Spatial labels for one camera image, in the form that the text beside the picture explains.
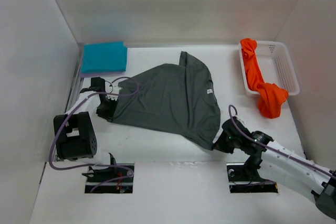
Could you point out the teal t shirt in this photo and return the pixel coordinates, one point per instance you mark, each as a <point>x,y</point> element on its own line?
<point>104,57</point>

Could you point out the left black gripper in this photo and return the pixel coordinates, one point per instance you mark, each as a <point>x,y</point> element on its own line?
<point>108,115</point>

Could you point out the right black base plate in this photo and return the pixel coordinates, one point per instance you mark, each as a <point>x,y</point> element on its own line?
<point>242,181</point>

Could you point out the orange t shirt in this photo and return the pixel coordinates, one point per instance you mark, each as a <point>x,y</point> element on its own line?
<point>272,97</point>

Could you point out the grey t shirt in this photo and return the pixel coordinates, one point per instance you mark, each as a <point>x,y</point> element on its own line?
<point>172,98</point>

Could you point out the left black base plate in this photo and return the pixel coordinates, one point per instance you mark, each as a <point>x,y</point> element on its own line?
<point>108,181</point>

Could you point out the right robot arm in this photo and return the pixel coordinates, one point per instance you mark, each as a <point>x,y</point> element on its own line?
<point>271,161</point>

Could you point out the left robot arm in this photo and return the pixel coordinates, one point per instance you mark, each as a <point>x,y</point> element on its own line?
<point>77,139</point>

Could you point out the white plastic bin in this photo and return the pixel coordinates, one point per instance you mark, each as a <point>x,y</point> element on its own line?
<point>275,65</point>

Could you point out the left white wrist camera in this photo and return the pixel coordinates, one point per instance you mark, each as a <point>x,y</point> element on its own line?
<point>112,90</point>

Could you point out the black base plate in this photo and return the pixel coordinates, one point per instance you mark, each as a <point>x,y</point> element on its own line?
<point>108,181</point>
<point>242,181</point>

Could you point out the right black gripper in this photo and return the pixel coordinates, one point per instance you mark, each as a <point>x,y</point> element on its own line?
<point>221,146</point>

